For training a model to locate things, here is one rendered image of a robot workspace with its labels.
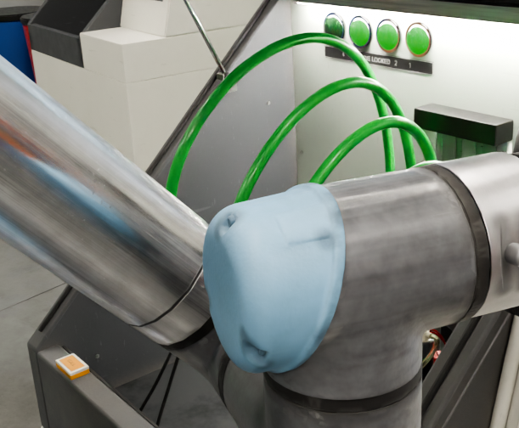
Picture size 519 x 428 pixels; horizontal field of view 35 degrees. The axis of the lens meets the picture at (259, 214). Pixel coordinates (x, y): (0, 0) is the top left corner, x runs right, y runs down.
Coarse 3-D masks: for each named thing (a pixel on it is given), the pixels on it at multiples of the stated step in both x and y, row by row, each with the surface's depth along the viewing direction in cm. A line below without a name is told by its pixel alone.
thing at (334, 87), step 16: (352, 80) 99; (368, 80) 101; (320, 96) 97; (384, 96) 104; (304, 112) 96; (400, 112) 106; (288, 128) 95; (272, 144) 94; (256, 160) 94; (256, 176) 94; (240, 192) 94
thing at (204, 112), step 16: (304, 32) 104; (320, 32) 106; (272, 48) 101; (352, 48) 109; (240, 64) 99; (256, 64) 100; (368, 64) 112; (224, 80) 98; (208, 112) 97; (384, 112) 116; (192, 128) 97; (384, 144) 119; (176, 160) 97; (176, 176) 97; (176, 192) 98
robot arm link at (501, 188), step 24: (456, 168) 37; (480, 168) 37; (504, 168) 38; (480, 192) 36; (504, 192) 36; (504, 216) 36; (504, 240) 36; (504, 264) 36; (504, 288) 37; (480, 312) 37
